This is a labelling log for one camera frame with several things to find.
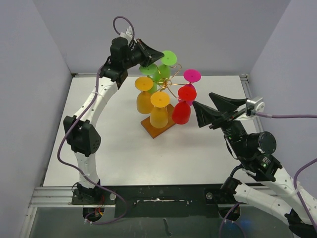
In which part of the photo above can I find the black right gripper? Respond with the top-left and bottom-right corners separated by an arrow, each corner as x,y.
192,92 -> 248,156

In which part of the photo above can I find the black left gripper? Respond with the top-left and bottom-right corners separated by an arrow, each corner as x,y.
122,38 -> 163,69

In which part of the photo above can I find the green wine glass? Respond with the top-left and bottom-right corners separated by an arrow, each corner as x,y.
153,50 -> 177,82
139,63 -> 157,94

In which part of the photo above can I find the orange wine glass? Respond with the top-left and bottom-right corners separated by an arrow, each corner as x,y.
135,76 -> 154,114
150,92 -> 170,128

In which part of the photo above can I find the red wine glass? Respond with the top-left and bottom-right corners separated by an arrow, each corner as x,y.
172,86 -> 197,124

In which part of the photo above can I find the pink wine glass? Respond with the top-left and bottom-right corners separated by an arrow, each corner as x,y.
179,69 -> 202,106

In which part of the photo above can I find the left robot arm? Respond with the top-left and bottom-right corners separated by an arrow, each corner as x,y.
63,37 -> 164,204

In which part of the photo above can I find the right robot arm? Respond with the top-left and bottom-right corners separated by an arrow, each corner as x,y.
193,93 -> 317,238

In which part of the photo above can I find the wooden rack base board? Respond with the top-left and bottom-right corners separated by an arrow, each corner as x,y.
140,104 -> 176,139

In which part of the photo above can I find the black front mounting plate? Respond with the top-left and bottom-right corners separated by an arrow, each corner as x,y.
71,184 -> 236,220

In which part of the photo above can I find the gold wire glass rack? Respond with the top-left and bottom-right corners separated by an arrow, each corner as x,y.
155,63 -> 191,101

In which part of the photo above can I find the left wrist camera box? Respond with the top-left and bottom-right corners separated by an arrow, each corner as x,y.
119,26 -> 135,42

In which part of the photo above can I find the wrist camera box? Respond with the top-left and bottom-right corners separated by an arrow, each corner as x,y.
245,96 -> 265,119
119,26 -> 135,42

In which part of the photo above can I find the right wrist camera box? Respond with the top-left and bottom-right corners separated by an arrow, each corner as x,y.
245,96 -> 265,119

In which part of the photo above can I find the aluminium frame rail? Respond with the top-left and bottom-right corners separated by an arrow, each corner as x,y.
31,75 -> 251,207

